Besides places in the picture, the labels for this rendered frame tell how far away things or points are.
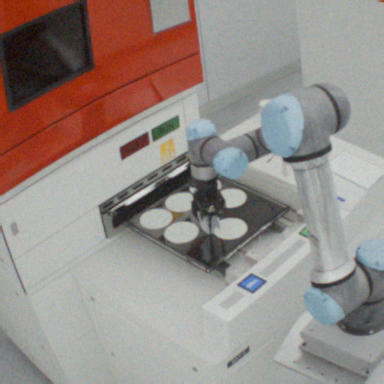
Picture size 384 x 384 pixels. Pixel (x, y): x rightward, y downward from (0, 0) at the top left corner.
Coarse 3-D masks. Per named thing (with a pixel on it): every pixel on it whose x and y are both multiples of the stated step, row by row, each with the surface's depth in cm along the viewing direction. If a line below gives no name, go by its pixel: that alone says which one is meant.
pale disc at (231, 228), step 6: (222, 222) 187; (228, 222) 187; (234, 222) 187; (240, 222) 187; (216, 228) 185; (222, 228) 185; (228, 228) 185; (234, 228) 184; (240, 228) 184; (246, 228) 184; (216, 234) 183; (222, 234) 183; (228, 234) 182; (234, 234) 182; (240, 234) 182
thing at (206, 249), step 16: (176, 192) 203; (192, 192) 202; (160, 208) 196; (240, 208) 192; (256, 208) 192; (272, 208) 191; (208, 224) 188; (256, 224) 185; (160, 240) 184; (192, 240) 182; (208, 240) 181; (224, 240) 180; (240, 240) 180; (192, 256) 176; (208, 256) 175
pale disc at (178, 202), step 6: (168, 198) 200; (174, 198) 200; (180, 198) 200; (186, 198) 200; (192, 198) 199; (168, 204) 198; (174, 204) 198; (180, 204) 197; (186, 204) 197; (174, 210) 195; (180, 210) 195; (186, 210) 194
